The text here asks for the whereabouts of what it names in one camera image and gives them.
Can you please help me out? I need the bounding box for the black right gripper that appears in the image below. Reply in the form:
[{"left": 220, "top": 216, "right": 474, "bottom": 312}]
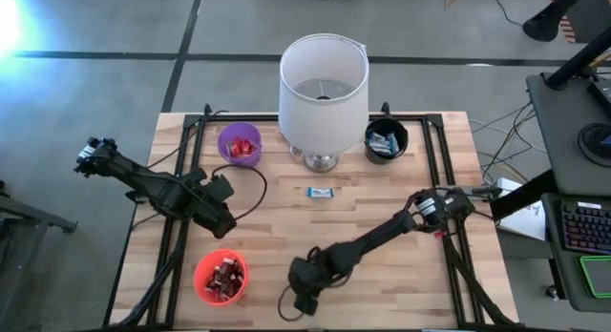
[{"left": 287, "top": 243, "right": 357, "bottom": 298}]

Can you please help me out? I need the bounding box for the orange plastic bucket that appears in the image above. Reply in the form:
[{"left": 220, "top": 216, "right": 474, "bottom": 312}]
[{"left": 192, "top": 248, "right": 251, "bottom": 308}]

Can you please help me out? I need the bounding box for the purple plastic bucket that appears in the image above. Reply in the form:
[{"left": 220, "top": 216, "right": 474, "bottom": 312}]
[{"left": 218, "top": 121, "right": 263, "bottom": 169}]

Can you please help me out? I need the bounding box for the white-shade silver table lamp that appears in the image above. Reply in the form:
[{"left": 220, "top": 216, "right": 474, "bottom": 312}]
[{"left": 278, "top": 32, "right": 371, "bottom": 175}]

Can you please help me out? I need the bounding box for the black plastic bucket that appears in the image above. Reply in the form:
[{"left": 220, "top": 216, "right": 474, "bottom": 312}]
[{"left": 364, "top": 116, "right": 411, "bottom": 165}]

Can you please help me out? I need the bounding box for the white paper sheet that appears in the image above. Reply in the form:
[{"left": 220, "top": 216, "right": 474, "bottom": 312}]
[{"left": 495, "top": 178, "right": 547, "bottom": 242}]

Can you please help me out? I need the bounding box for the black desk leg bar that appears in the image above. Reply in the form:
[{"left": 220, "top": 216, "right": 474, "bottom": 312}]
[{"left": 490, "top": 168, "right": 558, "bottom": 222}]

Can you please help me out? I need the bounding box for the grey keyboard desk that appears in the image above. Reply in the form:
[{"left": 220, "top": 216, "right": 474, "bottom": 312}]
[{"left": 541, "top": 192, "right": 611, "bottom": 315}]

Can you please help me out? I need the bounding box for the black computer keyboard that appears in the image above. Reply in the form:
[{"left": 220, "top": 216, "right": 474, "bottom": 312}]
[{"left": 558, "top": 199, "right": 611, "bottom": 256}]

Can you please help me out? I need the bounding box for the grey operator desk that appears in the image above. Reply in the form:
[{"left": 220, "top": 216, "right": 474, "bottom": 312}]
[{"left": 524, "top": 72, "right": 611, "bottom": 198}]

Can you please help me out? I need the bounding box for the green-edged black tablet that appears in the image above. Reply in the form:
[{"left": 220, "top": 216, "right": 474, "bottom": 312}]
[{"left": 578, "top": 254, "right": 611, "bottom": 300}]

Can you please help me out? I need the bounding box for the black round monitor base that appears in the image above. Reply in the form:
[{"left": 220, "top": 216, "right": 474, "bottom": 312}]
[{"left": 577, "top": 122, "right": 611, "bottom": 169}]

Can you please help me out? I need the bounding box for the black monitor pole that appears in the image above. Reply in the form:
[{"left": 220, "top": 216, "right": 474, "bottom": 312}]
[{"left": 543, "top": 25, "right": 611, "bottom": 91}]

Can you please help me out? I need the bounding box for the black stand leg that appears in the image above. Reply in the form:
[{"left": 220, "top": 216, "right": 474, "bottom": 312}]
[{"left": 522, "top": 0, "right": 589, "bottom": 43}]

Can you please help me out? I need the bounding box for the black hazard-striped floor mat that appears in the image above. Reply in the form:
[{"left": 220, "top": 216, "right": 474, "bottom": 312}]
[{"left": 546, "top": 0, "right": 611, "bottom": 45}]

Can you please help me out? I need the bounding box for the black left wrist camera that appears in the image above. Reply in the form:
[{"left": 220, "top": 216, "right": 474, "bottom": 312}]
[{"left": 205, "top": 173, "right": 237, "bottom": 201}]

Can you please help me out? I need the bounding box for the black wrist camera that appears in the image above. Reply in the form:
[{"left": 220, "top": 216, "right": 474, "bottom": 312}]
[
  {"left": 205, "top": 173, "right": 237, "bottom": 201},
  {"left": 293, "top": 293, "right": 320, "bottom": 317}
]

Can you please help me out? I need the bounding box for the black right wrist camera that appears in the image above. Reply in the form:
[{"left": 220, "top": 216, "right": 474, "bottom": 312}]
[{"left": 293, "top": 293, "right": 320, "bottom": 317}]

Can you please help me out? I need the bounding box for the black right camera cable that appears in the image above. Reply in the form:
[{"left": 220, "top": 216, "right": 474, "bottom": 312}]
[{"left": 277, "top": 283, "right": 306, "bottom": 322}]

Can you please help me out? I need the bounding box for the black camera cable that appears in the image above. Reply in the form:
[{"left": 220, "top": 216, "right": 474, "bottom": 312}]
[
  {"left": 212, "top": 163, "right": 268, "bottom": 222},
  {"left": 277, "top": 283, "right": 306, "bottom": 322}
]

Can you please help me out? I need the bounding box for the black left camera cable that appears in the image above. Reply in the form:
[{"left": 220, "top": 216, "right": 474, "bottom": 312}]
[{"left": 212, "top": 163, "right": 268, "bottom": 222}]

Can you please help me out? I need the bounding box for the clear lamp power cord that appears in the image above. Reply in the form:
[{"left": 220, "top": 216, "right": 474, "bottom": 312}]
[{"left": 288, "top": 144, "right": 306, "bottom": 167}]

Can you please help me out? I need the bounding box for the grey metal cart frame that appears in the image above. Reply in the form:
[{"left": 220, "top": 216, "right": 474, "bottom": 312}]
[{"left": 0, "top": 178, "right": 80, "bottom": 332}]

